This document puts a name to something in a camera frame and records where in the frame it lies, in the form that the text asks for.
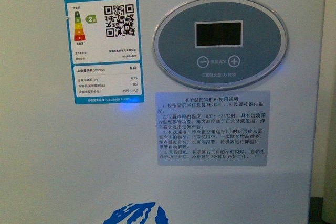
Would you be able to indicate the white blue chest freezer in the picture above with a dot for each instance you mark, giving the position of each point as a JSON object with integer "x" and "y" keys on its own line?
{"x": 63, "y": 162}

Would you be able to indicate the grey instruction sticker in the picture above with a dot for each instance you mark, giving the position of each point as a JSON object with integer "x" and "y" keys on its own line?
{"x": 212, "y": 128}

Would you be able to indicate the oval temperature control panel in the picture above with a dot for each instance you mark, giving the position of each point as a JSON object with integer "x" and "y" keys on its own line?
{"x": 220, "y": 44}

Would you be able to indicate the blue energy label sticker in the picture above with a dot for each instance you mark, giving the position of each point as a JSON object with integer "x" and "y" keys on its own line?
{"x": 105, "y": 51}

